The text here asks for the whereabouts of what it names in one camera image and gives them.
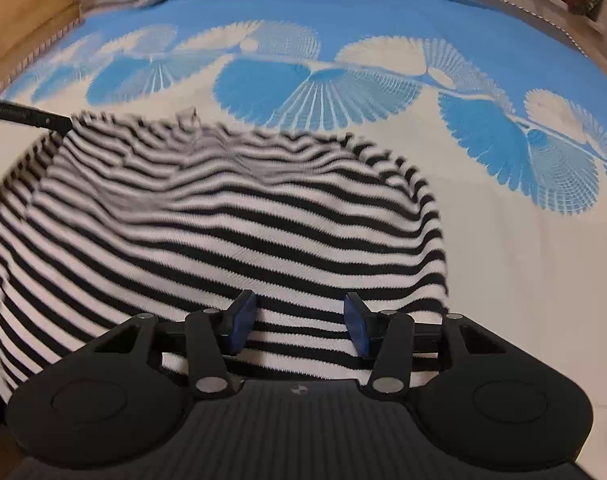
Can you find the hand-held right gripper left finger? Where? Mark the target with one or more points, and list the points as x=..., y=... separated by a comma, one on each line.
x=243, y=317

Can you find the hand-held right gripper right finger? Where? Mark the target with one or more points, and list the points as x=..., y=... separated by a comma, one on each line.
x=357, y=320

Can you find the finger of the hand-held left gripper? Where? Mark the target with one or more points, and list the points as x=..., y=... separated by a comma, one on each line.
x=28, y=115

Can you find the black white striped shirt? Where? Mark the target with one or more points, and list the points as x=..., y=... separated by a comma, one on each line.
x=233, y=220

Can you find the wooden headboard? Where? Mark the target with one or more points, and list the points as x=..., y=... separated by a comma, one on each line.
x=18, y=15

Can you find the blue white patterned blanket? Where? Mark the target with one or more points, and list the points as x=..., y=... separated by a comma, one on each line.
x=508, y=285

